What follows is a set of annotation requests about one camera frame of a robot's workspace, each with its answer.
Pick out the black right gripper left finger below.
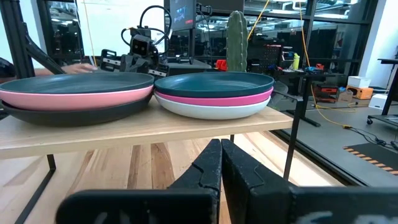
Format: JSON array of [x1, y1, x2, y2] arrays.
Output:
[[55, 139, 223, 224]]

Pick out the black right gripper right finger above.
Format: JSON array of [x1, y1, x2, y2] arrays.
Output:
[[221, 139, 398, 224]]

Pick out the dark grey plate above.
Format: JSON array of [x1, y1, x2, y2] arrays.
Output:
[[0, 93, 154, 128]]

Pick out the light pink plate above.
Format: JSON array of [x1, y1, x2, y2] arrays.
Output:
[[0, 84, 155, 112]]

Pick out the white plate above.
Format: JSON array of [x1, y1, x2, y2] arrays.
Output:
[[154, 92, 272, 121]]

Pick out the magenta plate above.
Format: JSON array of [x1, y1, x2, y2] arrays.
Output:
[[154, 86, 274, 108]]

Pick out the person's forearm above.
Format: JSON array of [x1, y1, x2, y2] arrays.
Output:
[[33, 67, 63, 78]]

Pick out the person's hand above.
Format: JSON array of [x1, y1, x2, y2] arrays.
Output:
[[60, 62, 99, 75]]

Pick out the computer monitor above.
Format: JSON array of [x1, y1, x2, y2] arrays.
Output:
[[169, 0, 198, 32]]

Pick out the red object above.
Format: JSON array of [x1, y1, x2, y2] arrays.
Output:
[[215, 58, 229, 72]]

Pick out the green cactus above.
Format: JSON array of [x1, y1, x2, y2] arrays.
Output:
[[225, 10, 249, 73]]

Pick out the black workbench desk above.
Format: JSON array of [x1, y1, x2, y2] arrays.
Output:
[[273, 68, 338, 128]]

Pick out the black orange striped mat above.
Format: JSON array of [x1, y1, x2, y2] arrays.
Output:
[[343, 142, 398, 177]]

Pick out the red and black toolbox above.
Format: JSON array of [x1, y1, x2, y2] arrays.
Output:
[[312, 83, 340, 104]]

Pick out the black tool pegboard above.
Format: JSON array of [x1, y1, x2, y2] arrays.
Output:
[[248, 43, 284, 75]]

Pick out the brown cardboard box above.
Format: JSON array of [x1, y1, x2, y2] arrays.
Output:
[[337, 89, 354, 103]]

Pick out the black wheeled cart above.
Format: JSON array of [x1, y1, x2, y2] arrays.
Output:
[[366, 57, 398, 128]]

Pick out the orange box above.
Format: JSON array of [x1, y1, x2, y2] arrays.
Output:
[[346, 85, 374, 100]]

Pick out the white box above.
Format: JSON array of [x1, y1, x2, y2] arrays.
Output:
[[347, 75, 372, 89], [368, 93, 389, 111]]

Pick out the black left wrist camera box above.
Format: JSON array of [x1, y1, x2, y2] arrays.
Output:
[[129, 27, 155, 59]]

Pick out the yellow cable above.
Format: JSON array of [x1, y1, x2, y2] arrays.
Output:
[[297, 0, 358, 129], [246, 0, 271, 42]]

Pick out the black aluminium table frame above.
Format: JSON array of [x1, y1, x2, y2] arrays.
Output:
[[0, 0, 364, 187]]

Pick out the black floor cables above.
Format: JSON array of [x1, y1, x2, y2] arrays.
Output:
[[349, 126, 398, 151]]

